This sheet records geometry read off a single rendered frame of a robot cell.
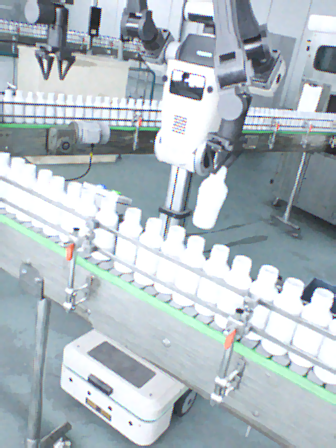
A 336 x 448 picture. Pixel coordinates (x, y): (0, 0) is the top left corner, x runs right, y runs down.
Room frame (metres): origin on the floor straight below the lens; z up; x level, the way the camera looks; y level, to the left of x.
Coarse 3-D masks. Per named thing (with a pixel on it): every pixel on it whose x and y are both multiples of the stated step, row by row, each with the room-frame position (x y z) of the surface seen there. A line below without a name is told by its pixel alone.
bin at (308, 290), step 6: (312, 282) 1.30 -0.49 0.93; (318, 282) 1.30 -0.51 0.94; (324, 282) 1.29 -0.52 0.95; (306, 288) 1.24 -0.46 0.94; (312, 288) 1.30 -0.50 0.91; (324, 288) 1.29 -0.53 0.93; (330, 288) 1.28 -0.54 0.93; (306, 294) 1.27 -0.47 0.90; (312, 294) 1.30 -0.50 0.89; (306, 300) 1.30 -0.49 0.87; (246, 432) 0.87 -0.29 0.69
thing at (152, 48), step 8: (160, 32) 1.81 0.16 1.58; (168, 32) 1.83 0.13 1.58; (144, 40) 1.78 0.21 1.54; (152, 40) 1.78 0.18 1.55; (160, 40) 1.80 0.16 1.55; (144, 48) 1.82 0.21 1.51; (152, 48) 1.80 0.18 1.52; (160, 48) 1.80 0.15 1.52; (144, 56) 1.83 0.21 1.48; (152, 56) 1.80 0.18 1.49
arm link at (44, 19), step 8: (32, 0) 1.33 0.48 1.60; (40, 0) 1.33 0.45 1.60; (48, 0) 1.36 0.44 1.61; (56, 0) 1.37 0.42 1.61; (64, 0) 1.38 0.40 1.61; (72, 0) 1.40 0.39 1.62; (32, 8) 1.33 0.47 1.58; (40, 8) 1.32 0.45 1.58; (48, 8) 1.35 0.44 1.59; (32, 16) 1.33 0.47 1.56; (40, 16) 1.32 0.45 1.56; (48, 16) 1.35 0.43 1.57; (48, 24) 1.37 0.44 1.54
